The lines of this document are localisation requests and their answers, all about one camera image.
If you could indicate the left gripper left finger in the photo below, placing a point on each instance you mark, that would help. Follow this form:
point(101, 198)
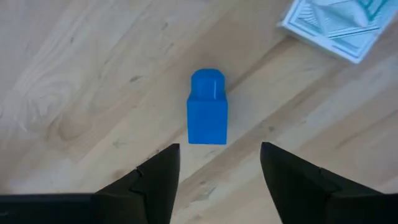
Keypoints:
point(149, 196)

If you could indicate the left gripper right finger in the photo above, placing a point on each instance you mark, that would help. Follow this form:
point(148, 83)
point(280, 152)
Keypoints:
point(298, 193)

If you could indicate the blue single-stud toy block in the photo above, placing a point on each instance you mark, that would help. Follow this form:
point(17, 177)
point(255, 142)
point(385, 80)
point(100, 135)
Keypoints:
point(206, 118)

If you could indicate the white card box teal emblem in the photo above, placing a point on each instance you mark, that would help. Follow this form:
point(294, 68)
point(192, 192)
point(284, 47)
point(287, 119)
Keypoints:
point(335, 31)

